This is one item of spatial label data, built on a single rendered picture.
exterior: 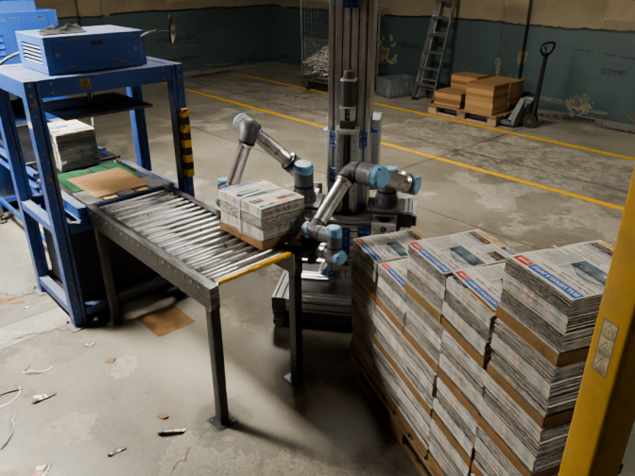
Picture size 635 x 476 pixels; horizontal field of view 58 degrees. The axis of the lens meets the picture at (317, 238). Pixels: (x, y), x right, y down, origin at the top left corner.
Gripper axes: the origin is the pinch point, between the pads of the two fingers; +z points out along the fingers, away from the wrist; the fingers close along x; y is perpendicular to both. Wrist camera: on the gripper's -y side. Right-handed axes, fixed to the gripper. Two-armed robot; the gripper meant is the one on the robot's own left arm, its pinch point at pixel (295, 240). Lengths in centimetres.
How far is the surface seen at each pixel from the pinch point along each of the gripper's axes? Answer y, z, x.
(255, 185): 24.2, 27.8, 3.7
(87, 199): 1, 128, 58
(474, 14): 61, 343, -672
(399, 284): 4, -72, 1
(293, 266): -6.1, -13.2, 12.5
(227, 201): 20.0, 27.6, 22.5
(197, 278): 1, -2, 61
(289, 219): 14.0, -1.7, 4.8
